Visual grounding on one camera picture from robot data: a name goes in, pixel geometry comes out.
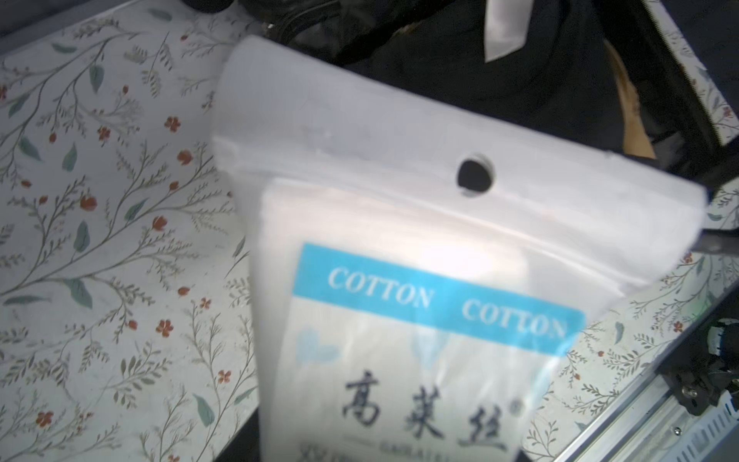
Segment black t-shirt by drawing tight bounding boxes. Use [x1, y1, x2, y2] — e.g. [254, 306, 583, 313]
[346, 1, 624, 152]

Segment floral table mat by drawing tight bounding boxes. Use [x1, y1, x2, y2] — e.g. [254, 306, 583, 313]
[1, 1, 738, 461]

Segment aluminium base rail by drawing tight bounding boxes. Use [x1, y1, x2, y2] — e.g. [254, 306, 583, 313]
[556, 373, 738, 461]

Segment tan shorts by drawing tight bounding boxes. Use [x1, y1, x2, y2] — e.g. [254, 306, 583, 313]
[604, 40, 656, 161]

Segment white packet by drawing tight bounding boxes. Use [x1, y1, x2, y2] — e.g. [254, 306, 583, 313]
[212, 37, 707, 461]

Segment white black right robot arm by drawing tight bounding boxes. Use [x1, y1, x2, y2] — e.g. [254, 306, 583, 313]
[657, 290, 738, 416]

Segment white hard-shell suitcase black lining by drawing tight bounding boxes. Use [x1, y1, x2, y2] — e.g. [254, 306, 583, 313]
[181, 0, 739, 194]

